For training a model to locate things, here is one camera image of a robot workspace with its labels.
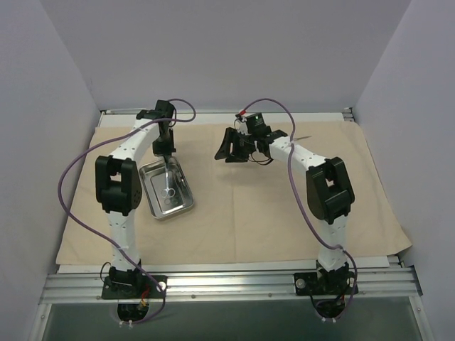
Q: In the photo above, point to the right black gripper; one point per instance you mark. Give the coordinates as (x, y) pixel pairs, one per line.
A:
(240, 145)

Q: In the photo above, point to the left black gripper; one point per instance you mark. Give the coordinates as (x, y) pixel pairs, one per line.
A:
(163, 146)

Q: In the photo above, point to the steel instrument tray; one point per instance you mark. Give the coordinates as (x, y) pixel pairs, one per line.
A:
(153, 180)

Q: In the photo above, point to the steel tweezers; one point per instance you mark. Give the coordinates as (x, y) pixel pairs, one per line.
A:
(301, 138)

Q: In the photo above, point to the beige cloth kit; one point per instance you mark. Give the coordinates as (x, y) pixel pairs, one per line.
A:
(247, 213)

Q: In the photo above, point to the steel surgical scissors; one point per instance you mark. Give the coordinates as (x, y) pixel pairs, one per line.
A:
(168, 191)

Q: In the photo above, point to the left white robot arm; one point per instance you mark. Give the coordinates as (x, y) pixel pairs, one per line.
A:
(118, 187)

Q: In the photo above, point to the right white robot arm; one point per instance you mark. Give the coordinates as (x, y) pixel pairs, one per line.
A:
(320, 185)

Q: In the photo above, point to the steel forceps with ring handles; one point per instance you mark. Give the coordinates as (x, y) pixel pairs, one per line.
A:
(177, 200)

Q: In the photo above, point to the back aluminium rail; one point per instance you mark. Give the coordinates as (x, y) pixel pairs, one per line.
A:
(347, 110)

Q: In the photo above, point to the aluminium rail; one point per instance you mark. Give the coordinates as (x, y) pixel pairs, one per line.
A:
(347, 110)
(230, 286)

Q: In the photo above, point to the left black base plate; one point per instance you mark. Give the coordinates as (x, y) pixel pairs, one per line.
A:
(132, 288)

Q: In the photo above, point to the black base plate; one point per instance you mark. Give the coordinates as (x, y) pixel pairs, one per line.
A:
(317, 284)
(132, 288)

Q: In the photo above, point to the front aluminium rail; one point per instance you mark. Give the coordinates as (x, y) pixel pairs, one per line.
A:
(230, 286)

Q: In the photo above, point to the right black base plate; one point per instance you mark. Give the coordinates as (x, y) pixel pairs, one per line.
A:
(317, 284)

